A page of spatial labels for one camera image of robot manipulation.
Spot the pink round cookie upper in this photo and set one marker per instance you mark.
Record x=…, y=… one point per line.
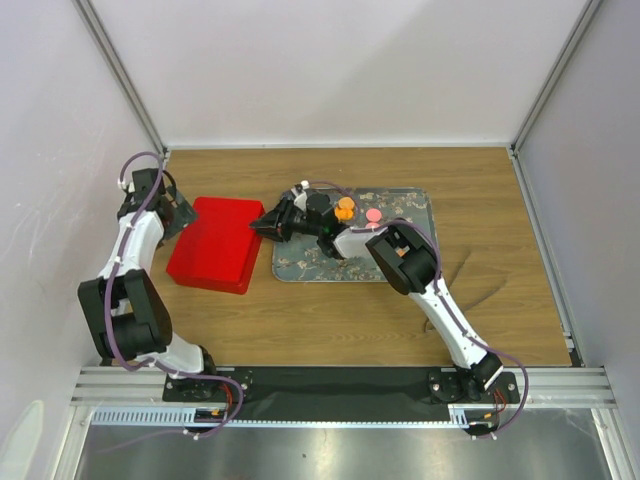
x=373, y=215

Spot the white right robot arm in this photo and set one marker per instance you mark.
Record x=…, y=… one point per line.
x=404, y=252

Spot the orange fish cookie top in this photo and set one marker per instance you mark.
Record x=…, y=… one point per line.
x=344, y=215

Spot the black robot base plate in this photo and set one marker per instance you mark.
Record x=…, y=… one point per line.
x=362, y=394

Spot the red box lid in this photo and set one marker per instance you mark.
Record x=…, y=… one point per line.
x=228, y=218

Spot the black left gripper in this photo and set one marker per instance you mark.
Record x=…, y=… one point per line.
x=183, y=215

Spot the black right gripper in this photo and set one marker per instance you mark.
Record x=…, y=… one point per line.
x=276, y=224

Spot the orange round cookie top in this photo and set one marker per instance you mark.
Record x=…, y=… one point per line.
x=346, y=203

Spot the red cookie box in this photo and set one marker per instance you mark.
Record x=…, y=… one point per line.
x=214, y=263

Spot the white cable duct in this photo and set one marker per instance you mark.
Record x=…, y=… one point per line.
x=454, y=417

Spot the floral metal serving tray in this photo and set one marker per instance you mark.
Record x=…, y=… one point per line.
x=301, y=259

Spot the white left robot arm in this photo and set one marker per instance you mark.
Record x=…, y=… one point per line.
x=126, y=317

